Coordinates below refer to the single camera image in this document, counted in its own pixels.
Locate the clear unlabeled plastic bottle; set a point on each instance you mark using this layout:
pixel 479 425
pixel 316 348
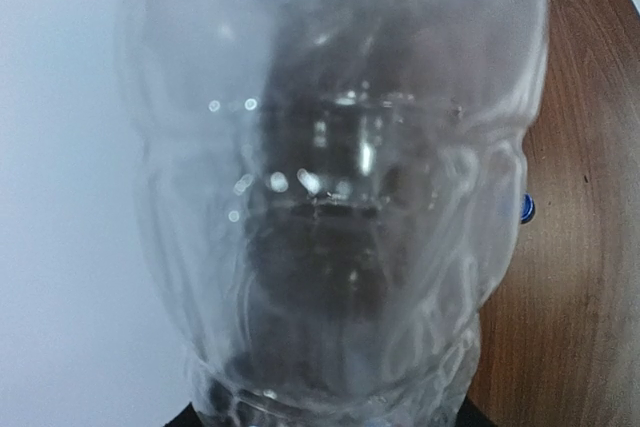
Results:
pixel 329 191

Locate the blue bottle cap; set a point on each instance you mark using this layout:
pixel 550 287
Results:
pixel 528 209

